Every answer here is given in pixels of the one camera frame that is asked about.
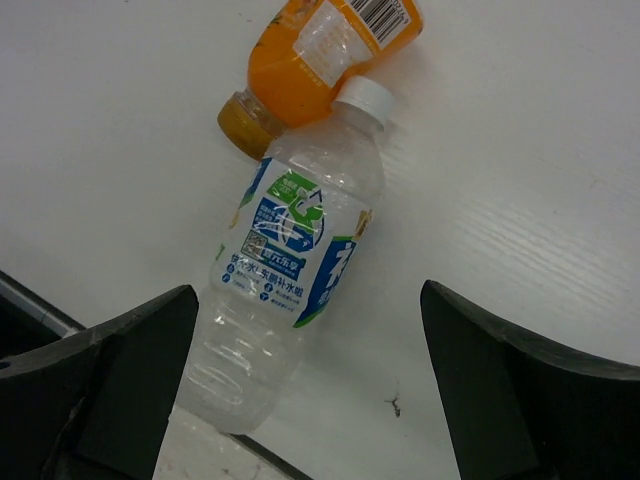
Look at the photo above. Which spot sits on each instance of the green label water bottle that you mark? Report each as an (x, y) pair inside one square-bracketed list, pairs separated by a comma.
[(280, 262)]

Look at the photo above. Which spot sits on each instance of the orange juice bottle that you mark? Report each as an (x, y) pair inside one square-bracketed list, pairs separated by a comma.
[(303, 57)]

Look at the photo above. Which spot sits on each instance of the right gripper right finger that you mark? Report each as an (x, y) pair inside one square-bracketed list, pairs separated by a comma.
[(519, 405)]

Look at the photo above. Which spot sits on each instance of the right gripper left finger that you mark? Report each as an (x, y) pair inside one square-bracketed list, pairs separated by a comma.
[(94, 404)]

